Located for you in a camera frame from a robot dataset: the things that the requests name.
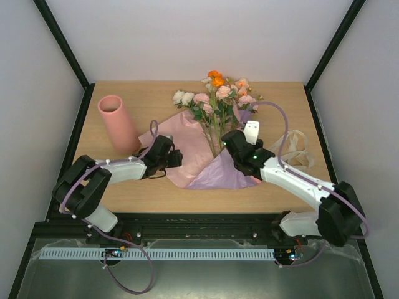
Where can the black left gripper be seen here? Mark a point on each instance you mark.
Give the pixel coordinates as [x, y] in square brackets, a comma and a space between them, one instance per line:
[174, 162]

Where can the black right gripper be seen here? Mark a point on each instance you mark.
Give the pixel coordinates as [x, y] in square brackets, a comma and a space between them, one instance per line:
[232, 142]

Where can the purple flower bouquet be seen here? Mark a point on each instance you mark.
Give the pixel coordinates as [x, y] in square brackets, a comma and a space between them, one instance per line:
[231, 178]

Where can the pink wrapping paper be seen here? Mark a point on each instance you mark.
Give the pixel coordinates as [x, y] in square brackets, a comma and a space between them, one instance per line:
[189, 137]

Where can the cream ribbon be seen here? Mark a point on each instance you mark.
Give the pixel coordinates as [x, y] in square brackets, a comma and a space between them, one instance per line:
[295, 151]

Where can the pink cylindrical vase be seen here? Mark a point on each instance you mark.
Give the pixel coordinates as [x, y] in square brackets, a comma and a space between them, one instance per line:
[119, 125]

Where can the artificial flower bunch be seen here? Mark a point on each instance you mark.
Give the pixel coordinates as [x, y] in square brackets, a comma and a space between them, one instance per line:
[222, 108]

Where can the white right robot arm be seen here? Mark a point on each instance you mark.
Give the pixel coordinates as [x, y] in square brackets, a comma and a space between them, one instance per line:
[334, 216]

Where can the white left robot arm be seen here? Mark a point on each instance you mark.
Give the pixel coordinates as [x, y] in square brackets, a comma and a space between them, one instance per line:
[80, 190]

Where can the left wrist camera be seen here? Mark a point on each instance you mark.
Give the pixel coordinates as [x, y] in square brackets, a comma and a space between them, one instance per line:
[170, 137]

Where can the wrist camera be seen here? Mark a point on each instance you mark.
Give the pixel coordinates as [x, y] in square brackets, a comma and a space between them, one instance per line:
[170, 137]
[251, 131]

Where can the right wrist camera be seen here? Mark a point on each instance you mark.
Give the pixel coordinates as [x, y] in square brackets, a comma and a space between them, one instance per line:
[251, 131]

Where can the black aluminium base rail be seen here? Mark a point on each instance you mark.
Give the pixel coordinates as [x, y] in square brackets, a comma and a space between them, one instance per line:
[140, 228]

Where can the white slotted cable duct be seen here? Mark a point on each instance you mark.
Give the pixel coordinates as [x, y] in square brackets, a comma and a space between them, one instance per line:
[65, 253]

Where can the right black frame post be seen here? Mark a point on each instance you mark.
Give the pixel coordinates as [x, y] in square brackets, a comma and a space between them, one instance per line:
[334, 43]

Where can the black frame post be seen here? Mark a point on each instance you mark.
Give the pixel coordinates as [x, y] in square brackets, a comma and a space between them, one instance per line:
[52, 24]
[334, 43]

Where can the left black frame post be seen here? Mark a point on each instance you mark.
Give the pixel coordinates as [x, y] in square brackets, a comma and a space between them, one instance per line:
[52, 24]

